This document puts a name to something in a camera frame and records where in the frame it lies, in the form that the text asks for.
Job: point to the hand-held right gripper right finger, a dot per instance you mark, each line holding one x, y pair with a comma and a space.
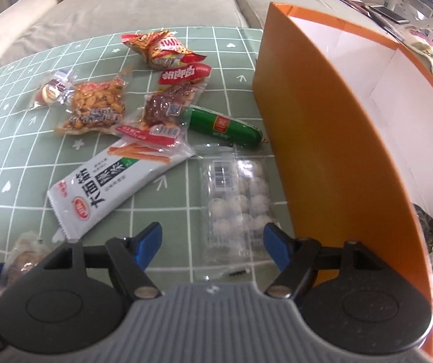
276, 242

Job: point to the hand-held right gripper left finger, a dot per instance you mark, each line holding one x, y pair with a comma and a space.
149, 240

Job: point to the clear pastry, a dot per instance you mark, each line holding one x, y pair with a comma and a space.
23, 257

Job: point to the clear tray of white balls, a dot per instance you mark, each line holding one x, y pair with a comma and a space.
235, 204

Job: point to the long white snack packet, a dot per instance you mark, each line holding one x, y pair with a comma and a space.
99, 193

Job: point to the orange cardboard box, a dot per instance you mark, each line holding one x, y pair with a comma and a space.
314, 121

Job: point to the green sausage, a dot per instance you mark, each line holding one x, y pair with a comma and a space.
220, 126

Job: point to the dark brown snack packet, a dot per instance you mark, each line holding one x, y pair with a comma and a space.
163, 109

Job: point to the clear packet of peanuts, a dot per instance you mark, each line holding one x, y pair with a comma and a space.
95, 106

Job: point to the small clear candy packet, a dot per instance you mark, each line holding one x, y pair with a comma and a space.
48, 92

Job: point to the green grid mat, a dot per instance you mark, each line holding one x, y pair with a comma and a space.
12, 158

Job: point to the small red snack packet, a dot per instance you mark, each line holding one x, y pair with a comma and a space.
184, 75

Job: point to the red yellow crisp packet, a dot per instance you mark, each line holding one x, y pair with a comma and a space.
163, 47

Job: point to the grey sofa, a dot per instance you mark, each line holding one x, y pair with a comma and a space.
125, 11

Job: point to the black phone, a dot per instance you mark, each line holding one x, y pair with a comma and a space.
390, 14

